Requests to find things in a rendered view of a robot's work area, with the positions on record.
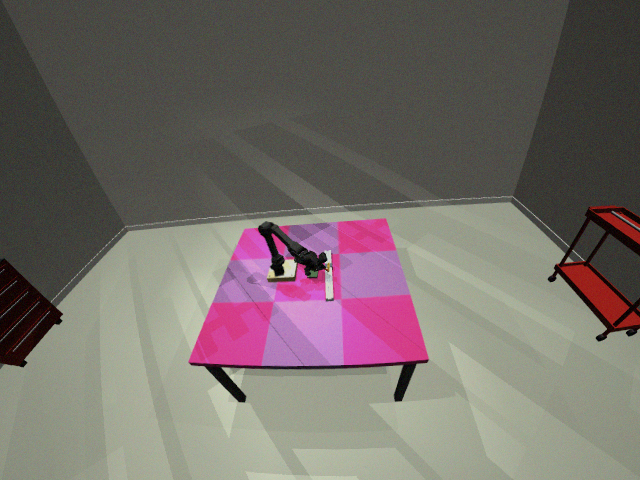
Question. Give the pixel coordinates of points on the grey slotted aluminum rail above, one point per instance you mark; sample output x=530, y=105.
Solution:
x=329, y=277

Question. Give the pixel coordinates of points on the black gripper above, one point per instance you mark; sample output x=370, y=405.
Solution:
x=317, y=265

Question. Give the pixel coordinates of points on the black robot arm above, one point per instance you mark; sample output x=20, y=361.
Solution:
x=294, y=248

